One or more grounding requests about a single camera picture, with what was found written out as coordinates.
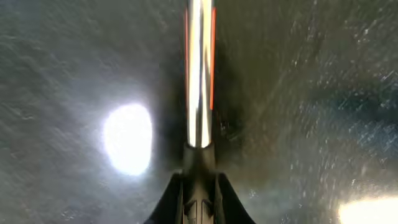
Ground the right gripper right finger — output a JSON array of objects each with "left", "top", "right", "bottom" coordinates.
[{"left": 216, "top": 172, "right": 256, "bottom": 224}]

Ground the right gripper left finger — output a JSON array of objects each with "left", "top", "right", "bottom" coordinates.
[{"left": 144, "top": 172, "right": 184, "bottom": 224}]

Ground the hammer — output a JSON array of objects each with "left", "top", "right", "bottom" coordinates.
[{"left": 182, "top": 0, "right": 218, "bottom": 224}]

